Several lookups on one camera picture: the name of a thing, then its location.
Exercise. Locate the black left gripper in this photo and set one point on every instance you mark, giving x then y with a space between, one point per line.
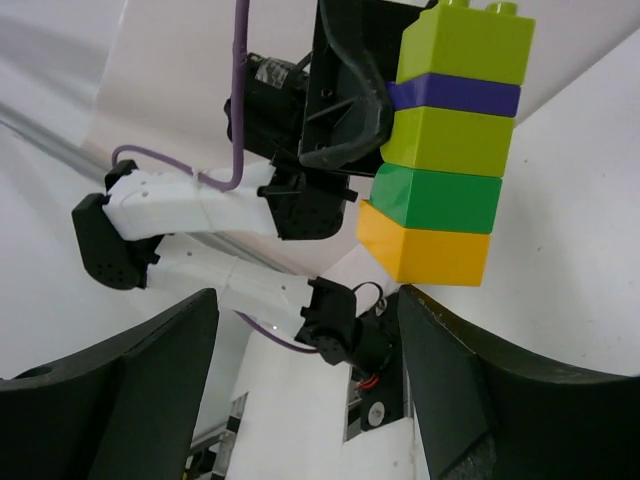
348 112

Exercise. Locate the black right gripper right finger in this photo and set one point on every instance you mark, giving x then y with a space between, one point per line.
489 409

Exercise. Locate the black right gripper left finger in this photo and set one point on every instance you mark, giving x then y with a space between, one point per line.
124 408

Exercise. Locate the multicolour lego assembly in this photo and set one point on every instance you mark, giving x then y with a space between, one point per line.
433 201

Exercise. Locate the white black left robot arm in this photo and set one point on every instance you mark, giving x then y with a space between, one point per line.
299 132

